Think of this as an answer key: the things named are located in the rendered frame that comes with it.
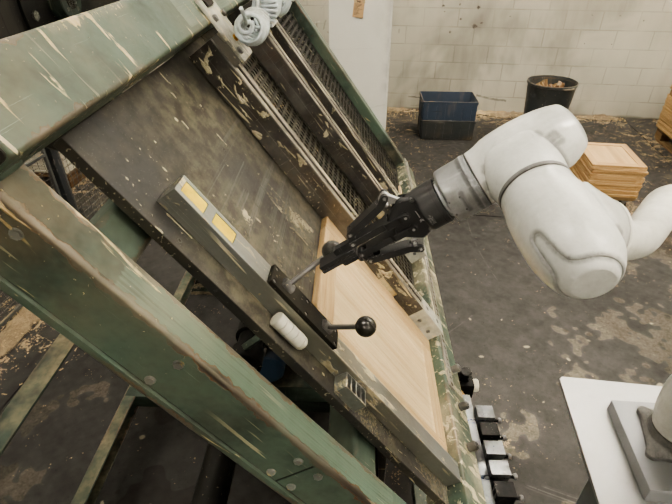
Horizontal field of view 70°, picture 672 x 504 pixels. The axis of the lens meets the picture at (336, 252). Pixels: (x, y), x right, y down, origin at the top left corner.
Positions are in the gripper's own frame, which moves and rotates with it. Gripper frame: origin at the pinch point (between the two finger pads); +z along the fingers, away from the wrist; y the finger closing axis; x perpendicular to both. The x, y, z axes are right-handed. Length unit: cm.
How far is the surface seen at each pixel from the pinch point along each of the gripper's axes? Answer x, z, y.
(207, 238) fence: -2.4, 14.7, -16.3
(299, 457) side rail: -27.0, 13.8, 11.1
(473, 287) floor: 188, 19, 174
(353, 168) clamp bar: 90, 12, 21
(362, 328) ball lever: -6.6, 2.4, 11.0
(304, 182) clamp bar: 46.3, 13.4, 1.0
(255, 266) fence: -1.3, 12.5, -7.1
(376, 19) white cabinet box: 427, -3, 34
